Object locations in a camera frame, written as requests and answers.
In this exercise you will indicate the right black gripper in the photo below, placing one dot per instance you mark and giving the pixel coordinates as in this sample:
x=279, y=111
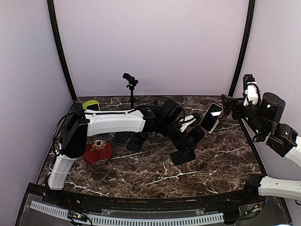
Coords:
x=228, y=107

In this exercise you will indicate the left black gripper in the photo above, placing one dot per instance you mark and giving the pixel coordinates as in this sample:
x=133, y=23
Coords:
x=179, y=142

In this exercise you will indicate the black folding phone stand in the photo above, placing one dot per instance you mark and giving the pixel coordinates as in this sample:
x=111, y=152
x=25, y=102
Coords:
x=178, y=159

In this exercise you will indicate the white-cased smartphone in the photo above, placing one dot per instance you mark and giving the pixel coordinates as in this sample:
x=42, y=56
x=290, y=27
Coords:
x=211, y=117

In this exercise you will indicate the white phone stand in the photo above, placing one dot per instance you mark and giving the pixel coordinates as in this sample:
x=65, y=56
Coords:
x=214, y=126

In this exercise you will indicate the black smartphone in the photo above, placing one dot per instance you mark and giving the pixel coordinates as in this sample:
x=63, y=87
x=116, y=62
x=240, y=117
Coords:
x=136, y=141
x=197, y=134

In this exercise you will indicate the large blue-edged smartphone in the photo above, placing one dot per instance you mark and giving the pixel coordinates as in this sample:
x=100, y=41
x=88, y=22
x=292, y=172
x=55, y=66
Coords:
x=121, y=138

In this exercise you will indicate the tall black clamp phone stand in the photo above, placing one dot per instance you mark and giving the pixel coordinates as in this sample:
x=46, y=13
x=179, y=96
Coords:
x=132, y=82

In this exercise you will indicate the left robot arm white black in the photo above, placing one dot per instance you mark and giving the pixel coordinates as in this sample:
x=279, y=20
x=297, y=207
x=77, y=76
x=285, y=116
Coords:
x=140, y=121

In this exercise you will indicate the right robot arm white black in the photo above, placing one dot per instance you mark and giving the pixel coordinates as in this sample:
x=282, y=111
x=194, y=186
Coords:
x=264, y=120

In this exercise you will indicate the lime green phone holder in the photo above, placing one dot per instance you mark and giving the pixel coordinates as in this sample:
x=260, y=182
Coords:
x=89, y=102

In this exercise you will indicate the red floral plate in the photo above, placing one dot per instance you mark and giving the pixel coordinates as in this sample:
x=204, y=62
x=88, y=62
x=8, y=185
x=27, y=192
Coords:
x=98, y=152

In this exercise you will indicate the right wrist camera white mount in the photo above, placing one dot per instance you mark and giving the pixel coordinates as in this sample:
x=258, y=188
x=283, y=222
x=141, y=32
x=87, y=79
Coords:
x=251, y=92

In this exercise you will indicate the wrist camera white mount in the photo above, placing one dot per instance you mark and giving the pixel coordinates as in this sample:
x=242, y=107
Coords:
x=251, y=92
x=190, y=120

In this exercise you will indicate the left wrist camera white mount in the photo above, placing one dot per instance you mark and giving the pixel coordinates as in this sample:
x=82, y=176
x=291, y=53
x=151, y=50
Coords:
x=190, y=120

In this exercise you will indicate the right black frame post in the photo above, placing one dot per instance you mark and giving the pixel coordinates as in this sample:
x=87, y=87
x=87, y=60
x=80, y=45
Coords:
x=243, y=48

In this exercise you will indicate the black frame post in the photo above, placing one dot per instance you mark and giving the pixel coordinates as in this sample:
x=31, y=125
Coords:
x=59, y=48
x=243, y=48

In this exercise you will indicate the white slotted cable duct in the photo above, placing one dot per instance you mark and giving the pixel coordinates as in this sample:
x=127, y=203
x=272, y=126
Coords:
x=99, y=220

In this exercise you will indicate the left black frame post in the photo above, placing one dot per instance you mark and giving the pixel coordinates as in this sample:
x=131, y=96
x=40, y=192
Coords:
x=59, y=48

